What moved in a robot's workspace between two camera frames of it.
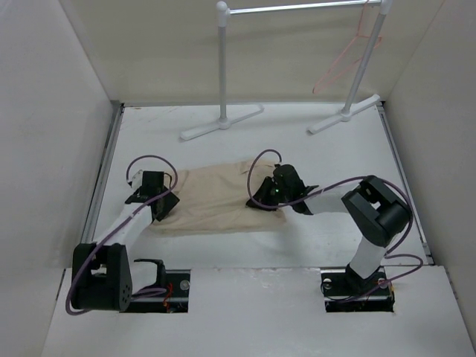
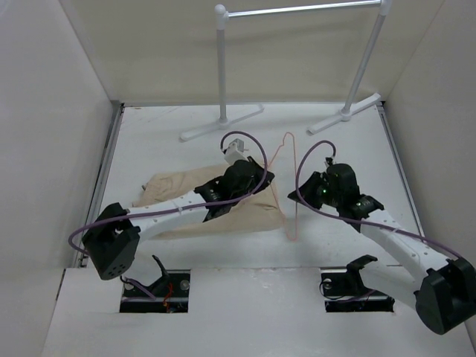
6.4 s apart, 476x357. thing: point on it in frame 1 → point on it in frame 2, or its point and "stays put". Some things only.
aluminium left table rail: (93, 218) stays put
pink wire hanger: (343, 51) → (295, 187)
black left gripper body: (168, 202) → (255, 182)
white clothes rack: (361, 79) stays put
